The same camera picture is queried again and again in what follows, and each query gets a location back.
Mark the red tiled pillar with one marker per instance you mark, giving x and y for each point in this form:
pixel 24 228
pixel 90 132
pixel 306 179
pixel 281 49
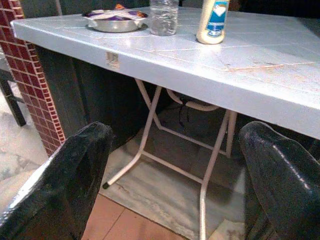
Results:
pixel 32 87

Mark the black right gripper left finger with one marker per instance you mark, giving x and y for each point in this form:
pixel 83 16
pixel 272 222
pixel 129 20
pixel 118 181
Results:
pixel 57 187

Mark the grey folding table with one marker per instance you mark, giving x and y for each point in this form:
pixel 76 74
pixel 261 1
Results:
pixel 225 75

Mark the purple snack packet white tape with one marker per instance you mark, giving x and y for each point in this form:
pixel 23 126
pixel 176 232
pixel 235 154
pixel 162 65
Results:
pixel 112 15

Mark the clear water bottle blue cap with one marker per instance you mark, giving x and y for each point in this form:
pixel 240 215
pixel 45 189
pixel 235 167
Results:
pixel 163 22

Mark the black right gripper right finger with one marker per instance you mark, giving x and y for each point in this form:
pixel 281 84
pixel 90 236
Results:
pixel 280 190

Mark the dark wooden chair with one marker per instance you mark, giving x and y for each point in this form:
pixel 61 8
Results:
pixel 11 100

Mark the white bottle blue label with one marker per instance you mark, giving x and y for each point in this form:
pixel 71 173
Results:
pixel 212 32

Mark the round metal bowl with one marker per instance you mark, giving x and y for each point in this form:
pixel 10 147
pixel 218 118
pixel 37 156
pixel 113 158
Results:
pixel 115 26

